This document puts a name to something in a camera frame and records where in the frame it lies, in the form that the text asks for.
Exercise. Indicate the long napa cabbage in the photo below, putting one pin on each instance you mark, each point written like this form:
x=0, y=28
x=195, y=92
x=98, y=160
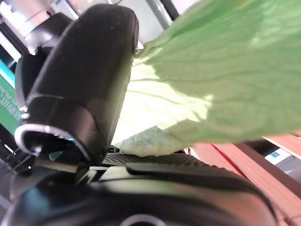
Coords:
x=223, y=70

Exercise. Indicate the wooden display shelf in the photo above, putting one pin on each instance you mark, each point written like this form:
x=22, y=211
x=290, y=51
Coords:
x=254, y=179

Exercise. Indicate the green printed sign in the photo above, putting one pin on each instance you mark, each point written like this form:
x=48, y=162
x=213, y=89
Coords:
x=7, y=106

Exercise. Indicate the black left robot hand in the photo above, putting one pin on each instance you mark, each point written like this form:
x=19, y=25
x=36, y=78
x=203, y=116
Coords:
x=82, y=82

